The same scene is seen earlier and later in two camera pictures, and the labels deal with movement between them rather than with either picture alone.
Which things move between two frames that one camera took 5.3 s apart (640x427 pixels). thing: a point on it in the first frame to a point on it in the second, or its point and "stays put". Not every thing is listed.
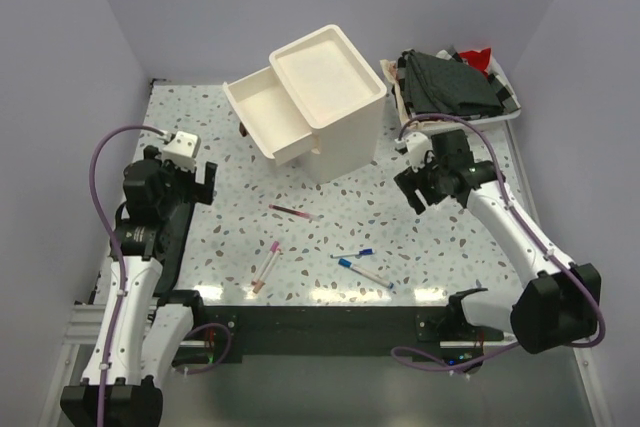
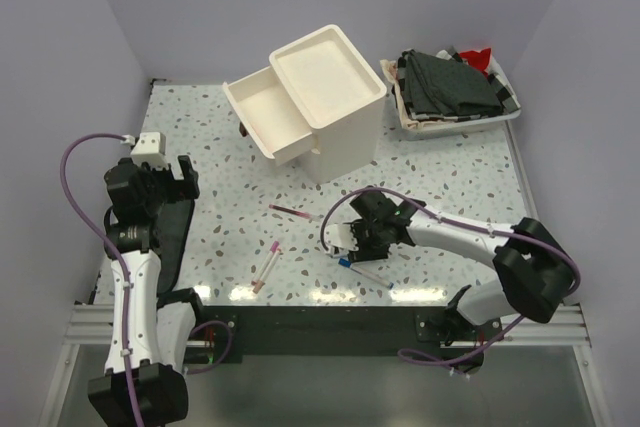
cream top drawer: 270,116 stays put
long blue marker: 366,274 stays put
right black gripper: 409,181 to 364,254
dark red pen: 295,212 stays put
